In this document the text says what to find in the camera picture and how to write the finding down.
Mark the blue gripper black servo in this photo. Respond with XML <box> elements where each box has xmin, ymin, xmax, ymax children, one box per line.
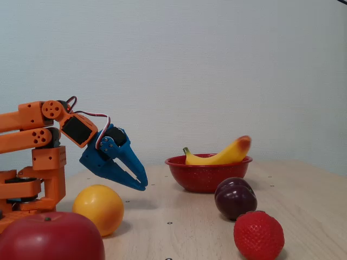
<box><xmin>79</xmin><ymin>123</ymin><xmax>149</xmax><ymax>192</ymax></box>

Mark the yellow toy banana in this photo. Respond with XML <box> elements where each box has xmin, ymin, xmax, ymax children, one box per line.
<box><xmin>183</xmin><ymin>135</ymin><xmax>253</xmax><ymax>166</ymax></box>

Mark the red speckled enamel bowl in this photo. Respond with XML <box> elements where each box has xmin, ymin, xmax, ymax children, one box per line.
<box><xmin>164</xmin><ymin>153</ymin><xmax>254</xmax><ymax>194</ymax></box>

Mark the orange toy fruit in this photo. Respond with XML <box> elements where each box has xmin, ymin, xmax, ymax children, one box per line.
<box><xmin>72</xmin><ymin>184</ymin><xmax>125</xmax><ymax>237</ymax></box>

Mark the red toy apple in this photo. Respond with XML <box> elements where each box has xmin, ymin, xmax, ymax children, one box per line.
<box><xmin>0</xmin><ymin>211</ymin><xmax>106</xmax><ymax>260</ymax></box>

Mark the purple toy plum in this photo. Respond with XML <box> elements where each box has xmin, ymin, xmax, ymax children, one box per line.
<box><xmin>214</xmin><ymin>177</ymin><xmax>258</xmax><ymax>221</ymax></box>

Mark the red toy strawberry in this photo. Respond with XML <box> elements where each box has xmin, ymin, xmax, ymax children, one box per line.
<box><xmin>233</xmin><ymin>210</ymin><xmax>286</xmax><ymax>260</ymax></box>

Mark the red white black servo cable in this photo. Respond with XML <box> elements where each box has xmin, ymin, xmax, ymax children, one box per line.
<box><xmin>66</xmin><ymin>95</ymin><xmax>112</xmax><ymax>150</ymax></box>

